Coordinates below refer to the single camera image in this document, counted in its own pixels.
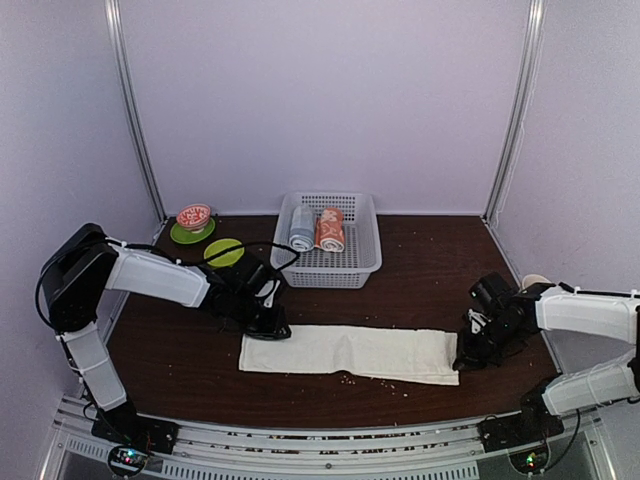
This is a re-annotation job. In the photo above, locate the cream patterned cup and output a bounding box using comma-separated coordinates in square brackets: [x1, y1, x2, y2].
[521, 274, 550, 290]

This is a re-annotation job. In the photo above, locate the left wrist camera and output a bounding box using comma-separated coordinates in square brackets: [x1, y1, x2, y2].
[255, 280, 281, 309]

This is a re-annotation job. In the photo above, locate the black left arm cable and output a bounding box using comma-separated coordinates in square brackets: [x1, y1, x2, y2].
[119, 240, 304, 274]

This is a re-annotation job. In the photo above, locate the right aluminium frame post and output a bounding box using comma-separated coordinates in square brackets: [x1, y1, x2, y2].
[483, 0, 546, 227]

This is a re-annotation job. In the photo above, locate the red white patterned bowl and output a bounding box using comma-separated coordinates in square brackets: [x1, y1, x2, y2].
[176, 204, 211, 232]

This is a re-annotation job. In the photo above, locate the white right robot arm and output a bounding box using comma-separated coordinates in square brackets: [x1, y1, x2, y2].
[453, 272, 639, 442]

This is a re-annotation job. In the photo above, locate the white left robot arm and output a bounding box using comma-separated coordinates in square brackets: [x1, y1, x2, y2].
[34, 223, 291, 444]

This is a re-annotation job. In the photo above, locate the rolled light blue towel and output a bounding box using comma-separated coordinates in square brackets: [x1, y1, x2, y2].
[288, 205, 316, 253]

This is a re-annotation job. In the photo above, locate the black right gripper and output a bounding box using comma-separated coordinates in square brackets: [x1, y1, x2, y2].
[453, 317, 523, 371]

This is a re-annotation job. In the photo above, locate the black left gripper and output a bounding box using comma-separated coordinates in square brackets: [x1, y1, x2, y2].
[230, 291, 292, 340]

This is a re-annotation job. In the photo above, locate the orange bunny pattern towel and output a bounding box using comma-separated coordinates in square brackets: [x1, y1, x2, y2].
[315, 207, 346, 253]

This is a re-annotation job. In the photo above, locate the green plastic plate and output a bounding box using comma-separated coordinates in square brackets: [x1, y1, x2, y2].
[170, 217, 216, 245]

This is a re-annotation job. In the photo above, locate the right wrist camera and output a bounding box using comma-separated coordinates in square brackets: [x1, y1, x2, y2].
[467, 309, 490, 335]

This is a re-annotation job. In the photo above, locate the aluminium frame post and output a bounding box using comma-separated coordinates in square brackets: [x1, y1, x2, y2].
[104, 0, 168, 223]
[483, 0, 546, 227]

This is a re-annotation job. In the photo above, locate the green plastic bowl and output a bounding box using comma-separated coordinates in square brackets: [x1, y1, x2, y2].
[204, 238, 245, 269]

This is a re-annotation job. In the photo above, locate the cream white towel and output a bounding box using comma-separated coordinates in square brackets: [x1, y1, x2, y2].
[238, 325, 459, 386]

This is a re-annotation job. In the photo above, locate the white perforated plastic basket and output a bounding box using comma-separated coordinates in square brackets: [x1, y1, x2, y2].
[270, 192, 382, 289]

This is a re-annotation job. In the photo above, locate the left aluminium frame post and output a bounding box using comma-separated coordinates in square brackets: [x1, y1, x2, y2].
[104, 0, 168, 223]

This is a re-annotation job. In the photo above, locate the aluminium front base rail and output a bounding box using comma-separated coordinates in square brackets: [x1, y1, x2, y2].
[37, 394, 619, 480]

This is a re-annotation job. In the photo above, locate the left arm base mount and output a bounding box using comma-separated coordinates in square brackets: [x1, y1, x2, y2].
[91, 405, 179, 479]

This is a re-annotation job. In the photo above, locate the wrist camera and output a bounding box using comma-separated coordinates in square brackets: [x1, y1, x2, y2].
[255, 280, 281, 309]
[467, 309, 490, 335]

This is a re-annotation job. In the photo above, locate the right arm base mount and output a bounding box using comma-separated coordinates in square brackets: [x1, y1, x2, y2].
[477, 381, 564, 476]

